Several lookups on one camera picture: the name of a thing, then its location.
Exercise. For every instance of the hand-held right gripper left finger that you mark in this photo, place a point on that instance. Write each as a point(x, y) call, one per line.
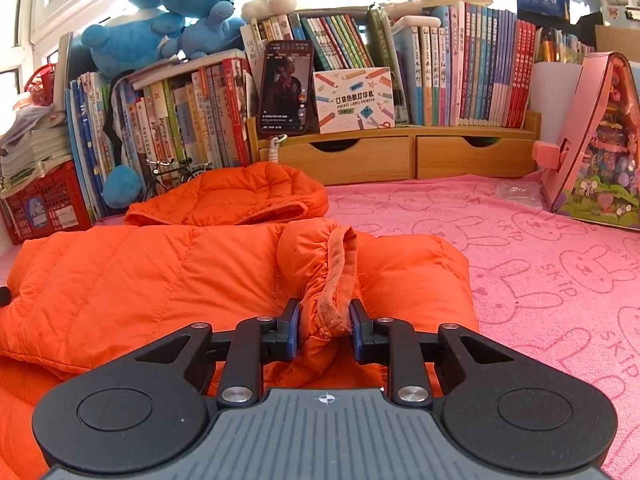
point(295, 330)

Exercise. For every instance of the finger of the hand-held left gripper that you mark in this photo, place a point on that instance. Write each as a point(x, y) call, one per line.
point(3, 296)

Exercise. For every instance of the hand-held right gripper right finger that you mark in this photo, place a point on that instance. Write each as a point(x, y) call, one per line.
point(355, 332)

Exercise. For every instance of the orange down jacket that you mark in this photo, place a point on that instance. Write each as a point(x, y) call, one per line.
point(125, 280)

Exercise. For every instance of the red plastic crate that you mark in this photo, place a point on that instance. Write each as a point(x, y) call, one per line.
point(55, 205)

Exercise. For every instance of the stack of magazines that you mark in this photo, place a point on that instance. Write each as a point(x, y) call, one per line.
point(35, 150)

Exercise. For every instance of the blue plush ball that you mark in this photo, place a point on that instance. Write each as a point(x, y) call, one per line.
point(122, 187)

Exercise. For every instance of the wooden drawer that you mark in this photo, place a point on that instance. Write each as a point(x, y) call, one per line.
point(470, 160)
point(350, 165)

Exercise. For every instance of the pink rabbit-print blanket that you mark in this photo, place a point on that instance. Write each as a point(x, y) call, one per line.
point(525, 270)

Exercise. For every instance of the black model bicycle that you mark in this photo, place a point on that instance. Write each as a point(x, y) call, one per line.
point(160, 175)

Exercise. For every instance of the wooden desktop organizer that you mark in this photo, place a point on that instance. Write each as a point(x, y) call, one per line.
point(412, 132)

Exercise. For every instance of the red plastic basket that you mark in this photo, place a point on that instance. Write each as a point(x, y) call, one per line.
point(40, 85)

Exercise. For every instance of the clear plastic bag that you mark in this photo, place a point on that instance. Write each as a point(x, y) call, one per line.
point(520, 195)

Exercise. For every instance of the row of tall picture books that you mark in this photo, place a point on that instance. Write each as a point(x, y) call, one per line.
point(190, 125)

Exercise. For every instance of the white box with pencil print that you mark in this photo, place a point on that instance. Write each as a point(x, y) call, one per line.
point(355, 100)

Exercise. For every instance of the grey flat board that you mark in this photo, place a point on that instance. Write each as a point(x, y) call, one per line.
point(70, 70)

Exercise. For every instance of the black smartphone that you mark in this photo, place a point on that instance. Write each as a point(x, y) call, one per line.
point(287, 85)

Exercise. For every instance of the thick beige-paged book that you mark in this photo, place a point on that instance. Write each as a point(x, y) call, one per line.
point(185, 67)

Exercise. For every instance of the blue plush toy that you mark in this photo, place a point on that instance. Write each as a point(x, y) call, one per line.
point(125, 35)
point(200, 0)

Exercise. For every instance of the row of small green-spine books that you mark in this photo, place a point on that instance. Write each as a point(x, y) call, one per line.
point(340, 40)

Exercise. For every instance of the pink triangular toy house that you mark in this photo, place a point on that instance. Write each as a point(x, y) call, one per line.
point(590, 150)

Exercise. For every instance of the white paper roll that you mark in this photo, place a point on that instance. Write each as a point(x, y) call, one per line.
point(417, 21)

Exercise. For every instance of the white card sheet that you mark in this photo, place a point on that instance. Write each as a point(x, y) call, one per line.
point(555, 85)

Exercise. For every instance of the brown clipboard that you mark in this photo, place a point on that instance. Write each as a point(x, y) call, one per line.
point(620, 37)

